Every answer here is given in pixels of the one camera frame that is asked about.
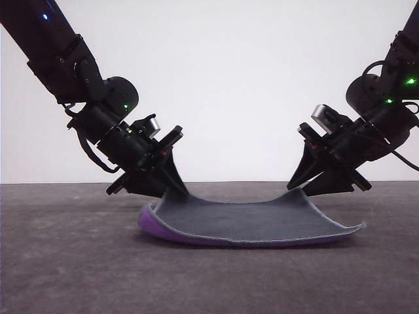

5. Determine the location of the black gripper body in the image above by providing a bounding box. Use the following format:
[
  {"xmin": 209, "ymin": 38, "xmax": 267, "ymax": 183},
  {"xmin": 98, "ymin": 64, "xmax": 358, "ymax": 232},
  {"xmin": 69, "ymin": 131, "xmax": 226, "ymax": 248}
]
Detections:
[
  {"xmin": 297, "ymin": 119, "xmax": 390, "ymax": 193},
  {"xmin": 98, "ymin": 119, "xmax": 183, "ymax": 196}
]

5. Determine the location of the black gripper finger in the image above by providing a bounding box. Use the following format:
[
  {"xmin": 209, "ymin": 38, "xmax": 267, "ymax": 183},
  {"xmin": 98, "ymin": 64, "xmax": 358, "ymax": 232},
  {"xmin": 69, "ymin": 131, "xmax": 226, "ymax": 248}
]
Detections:
[
  {"xmin": 126, "ymin": 166, "xmax": 170, "ymax": 199},
  {"xmin": 287, "ymin": 142, "xmax": 330, "ymax": 190},
  {"xmin": 303, "ymin": 169, "xmax": 356, "ymax": 198},
  {"xmin": 160, "ymin": 145, "xmax": 190, "ymax": 198}
]

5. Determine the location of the purple towel with grey hem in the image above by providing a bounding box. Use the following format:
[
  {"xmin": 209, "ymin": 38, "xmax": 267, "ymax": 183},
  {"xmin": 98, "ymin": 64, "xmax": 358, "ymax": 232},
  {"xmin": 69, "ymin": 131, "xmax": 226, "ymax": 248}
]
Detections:
[{"xmin": 137, "ymin": 188, "xmax": 366, "ymax": 249}]

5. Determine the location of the grey table cloth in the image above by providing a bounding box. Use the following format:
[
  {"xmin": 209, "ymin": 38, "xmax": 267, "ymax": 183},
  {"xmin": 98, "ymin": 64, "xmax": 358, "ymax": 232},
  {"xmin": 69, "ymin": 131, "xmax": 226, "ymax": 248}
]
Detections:
[{"xmin": 0, "ymin": 181, "xmax": 419, "ymax": 314}]

